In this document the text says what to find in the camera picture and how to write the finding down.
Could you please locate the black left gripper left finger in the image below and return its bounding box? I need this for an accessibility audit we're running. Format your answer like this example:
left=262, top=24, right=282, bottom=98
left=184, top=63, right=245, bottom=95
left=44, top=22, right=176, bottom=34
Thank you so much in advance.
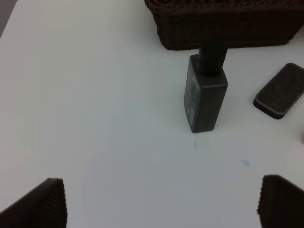
left=0, top=178, right=68, bottom=228

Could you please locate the dark brown wicker basket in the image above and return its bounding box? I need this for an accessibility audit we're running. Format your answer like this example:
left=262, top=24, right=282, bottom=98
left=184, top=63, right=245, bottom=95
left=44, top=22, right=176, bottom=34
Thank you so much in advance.
left=144, top=0, right=304, bottom=50

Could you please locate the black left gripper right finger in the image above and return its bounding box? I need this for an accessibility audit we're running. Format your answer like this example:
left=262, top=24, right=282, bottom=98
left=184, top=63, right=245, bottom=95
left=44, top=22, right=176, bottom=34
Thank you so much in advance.
left=257, top=175, right=304, bottom=228

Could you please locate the black whiteboard eraser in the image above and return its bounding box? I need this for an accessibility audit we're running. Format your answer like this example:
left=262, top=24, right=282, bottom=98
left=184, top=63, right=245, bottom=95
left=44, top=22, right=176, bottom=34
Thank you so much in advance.
left=253, top=63, right=304, bottom=120

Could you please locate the dark green pump bottle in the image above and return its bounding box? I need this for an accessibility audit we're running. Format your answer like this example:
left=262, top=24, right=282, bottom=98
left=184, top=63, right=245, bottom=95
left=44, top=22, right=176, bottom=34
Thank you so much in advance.
left=183, top=43, right=228, bottom=133

